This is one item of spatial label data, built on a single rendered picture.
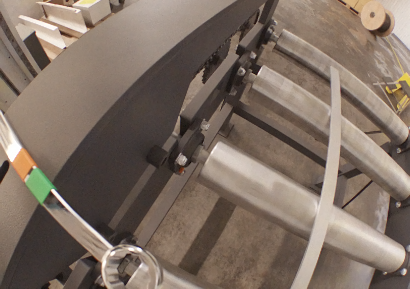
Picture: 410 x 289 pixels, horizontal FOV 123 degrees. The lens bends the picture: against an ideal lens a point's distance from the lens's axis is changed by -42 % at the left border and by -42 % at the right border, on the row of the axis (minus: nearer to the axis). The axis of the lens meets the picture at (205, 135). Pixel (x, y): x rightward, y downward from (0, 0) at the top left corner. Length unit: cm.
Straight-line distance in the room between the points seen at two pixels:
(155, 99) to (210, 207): 115
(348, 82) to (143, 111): 79
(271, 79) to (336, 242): 46
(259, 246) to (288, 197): 100
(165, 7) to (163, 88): 9
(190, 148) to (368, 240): 53
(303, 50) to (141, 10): 67
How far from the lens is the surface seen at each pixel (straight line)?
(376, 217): 231
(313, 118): 57
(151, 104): 17
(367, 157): 70
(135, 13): 21
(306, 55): 79
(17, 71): 111
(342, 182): 140
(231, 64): 50
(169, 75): 17
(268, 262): 144
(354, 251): 59
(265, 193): 39
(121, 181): 24
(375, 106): 93
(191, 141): 39
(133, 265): 42
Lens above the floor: 126
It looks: 64 degrees down
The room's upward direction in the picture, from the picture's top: 17 degrees clockwise
